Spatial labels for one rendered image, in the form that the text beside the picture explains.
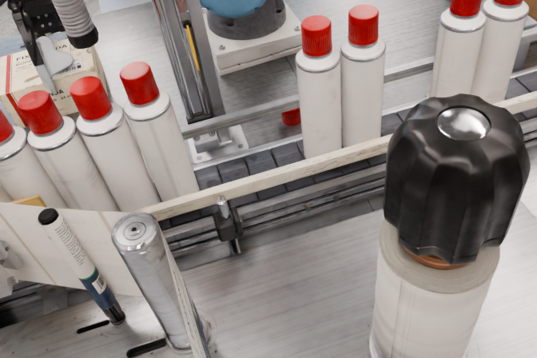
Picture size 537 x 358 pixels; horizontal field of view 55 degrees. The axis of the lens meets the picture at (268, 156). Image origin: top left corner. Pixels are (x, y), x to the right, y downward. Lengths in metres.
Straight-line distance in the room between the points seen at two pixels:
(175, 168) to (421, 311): 0.34
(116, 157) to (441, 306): 0.37
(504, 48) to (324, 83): 0.23
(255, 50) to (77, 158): 0.45
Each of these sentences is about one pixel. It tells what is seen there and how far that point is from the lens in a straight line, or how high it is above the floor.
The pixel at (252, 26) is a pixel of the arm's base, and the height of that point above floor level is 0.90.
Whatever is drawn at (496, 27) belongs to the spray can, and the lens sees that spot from 0.68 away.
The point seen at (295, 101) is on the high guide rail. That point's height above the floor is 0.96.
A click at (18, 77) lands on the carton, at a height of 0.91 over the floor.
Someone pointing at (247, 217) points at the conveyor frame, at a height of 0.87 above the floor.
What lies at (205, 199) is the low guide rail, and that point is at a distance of 0.64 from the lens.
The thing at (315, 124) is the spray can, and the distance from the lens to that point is 0.63.
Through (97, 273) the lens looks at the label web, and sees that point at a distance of 0.54.
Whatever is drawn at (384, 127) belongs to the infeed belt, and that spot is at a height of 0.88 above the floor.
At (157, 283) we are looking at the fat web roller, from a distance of 0.46.
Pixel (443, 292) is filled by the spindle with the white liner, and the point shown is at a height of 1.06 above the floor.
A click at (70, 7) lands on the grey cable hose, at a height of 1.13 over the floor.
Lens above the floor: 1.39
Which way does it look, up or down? 46 degrees down
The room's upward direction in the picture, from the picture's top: 9 degrees counter-clockwise
